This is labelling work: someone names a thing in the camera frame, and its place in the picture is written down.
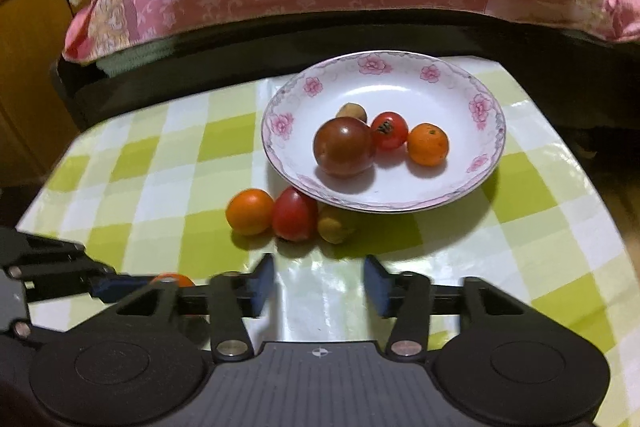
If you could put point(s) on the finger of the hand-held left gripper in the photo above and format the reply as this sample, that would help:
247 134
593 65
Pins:
40 246
120 285

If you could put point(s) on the brown wooden cabinet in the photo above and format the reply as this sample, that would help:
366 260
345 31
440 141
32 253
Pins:
30 82

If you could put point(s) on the small red tomato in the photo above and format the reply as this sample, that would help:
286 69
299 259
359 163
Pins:
390 132
294 214

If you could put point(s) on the small orange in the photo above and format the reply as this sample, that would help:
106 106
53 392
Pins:
427 145
250 211
172 280

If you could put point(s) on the dark bed frame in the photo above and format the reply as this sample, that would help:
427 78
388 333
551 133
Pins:
150 72

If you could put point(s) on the small brown kiwi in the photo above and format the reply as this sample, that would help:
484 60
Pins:
334 227
351 112

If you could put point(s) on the green checked plastic tablecloth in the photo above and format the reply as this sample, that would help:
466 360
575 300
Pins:
150 187

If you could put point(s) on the white floral rimmed plate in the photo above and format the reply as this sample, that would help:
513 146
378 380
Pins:
440 107

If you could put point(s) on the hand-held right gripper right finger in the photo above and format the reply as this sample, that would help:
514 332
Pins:
377 287

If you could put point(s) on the large dark red tomato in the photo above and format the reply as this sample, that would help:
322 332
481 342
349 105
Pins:
344 147

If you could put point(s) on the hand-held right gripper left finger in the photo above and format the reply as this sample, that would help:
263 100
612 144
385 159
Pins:
262 287

